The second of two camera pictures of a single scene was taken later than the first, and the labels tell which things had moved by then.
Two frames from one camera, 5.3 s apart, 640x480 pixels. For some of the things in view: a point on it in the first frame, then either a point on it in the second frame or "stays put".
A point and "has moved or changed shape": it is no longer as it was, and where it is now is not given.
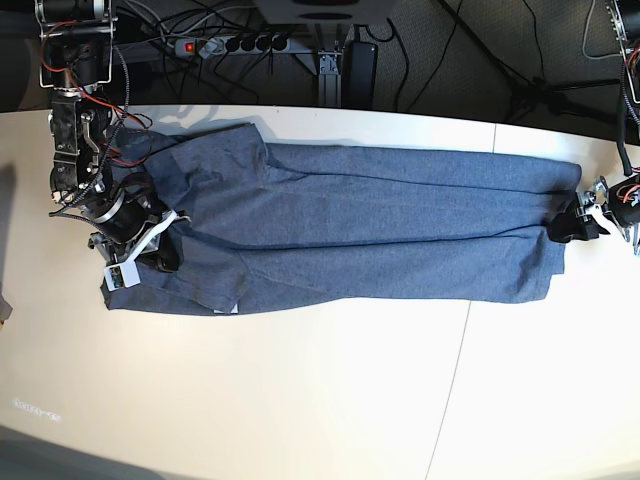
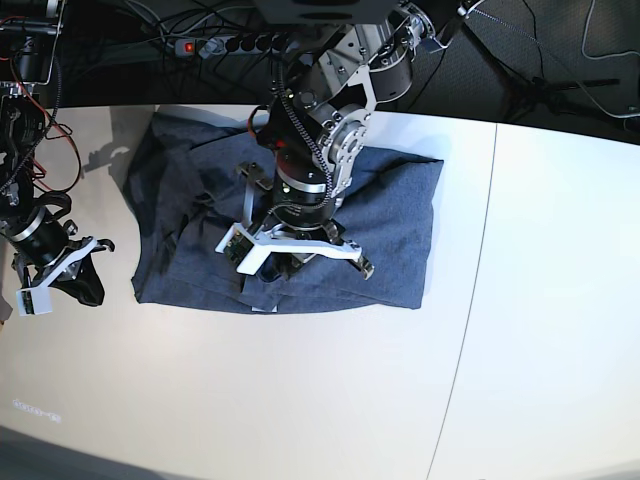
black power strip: x=238 y=45 stays put
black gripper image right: x=624 y=202 → x=302 y=207
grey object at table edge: x=5 y=309 stays put
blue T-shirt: x=274 y=225 has moved or changed shape
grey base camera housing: x=326 y=12 stays put
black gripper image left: x=139 y=203 → x=40 y=239
